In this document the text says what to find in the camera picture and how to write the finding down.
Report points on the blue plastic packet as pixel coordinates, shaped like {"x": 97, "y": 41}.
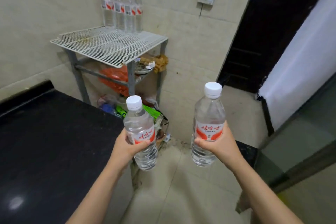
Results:
{"x": 108, "y": 108}

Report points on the grey metal rack frame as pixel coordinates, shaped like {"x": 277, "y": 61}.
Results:
{"x": 78, "y": 79}

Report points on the person's left forearm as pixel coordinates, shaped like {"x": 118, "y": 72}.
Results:
{"x": 97, "y": 195}

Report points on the person's right hand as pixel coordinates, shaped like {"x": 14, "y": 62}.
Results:
{"x": 225, "y": 146}

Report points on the orange plastic bag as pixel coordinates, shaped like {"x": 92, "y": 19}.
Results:
{"x": 115, "y": 78}

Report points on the bowl with scraps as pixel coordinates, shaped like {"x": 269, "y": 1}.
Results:
{"x": 143, "y": 69}

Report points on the crumpled brown paper bag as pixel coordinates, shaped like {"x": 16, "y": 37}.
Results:
{"x": 160, "y": 62}

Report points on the person's right forearm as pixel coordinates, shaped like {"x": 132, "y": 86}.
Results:
{"x": 262, "y": 192}

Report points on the person's left hand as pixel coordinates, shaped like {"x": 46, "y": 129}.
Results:
{"x": 123, "y": 150}

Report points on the dark wooden door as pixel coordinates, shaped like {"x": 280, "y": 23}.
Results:
{"x": 267, "y": 34}

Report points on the person's right thumb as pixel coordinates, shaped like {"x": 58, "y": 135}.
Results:
{"x": 203, "y": 142}

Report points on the person's left thumb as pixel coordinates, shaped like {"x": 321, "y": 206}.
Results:
{"x": 141, "y": 145}

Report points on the green snack packet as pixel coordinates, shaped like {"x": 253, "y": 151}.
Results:
{"x": 152, "y": 113}

